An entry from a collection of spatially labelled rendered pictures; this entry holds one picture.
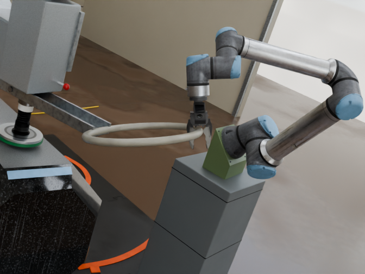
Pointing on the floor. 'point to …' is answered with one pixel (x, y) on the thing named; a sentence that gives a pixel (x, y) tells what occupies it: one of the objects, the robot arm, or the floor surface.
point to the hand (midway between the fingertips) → (200, 146)
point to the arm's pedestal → (199, 220)
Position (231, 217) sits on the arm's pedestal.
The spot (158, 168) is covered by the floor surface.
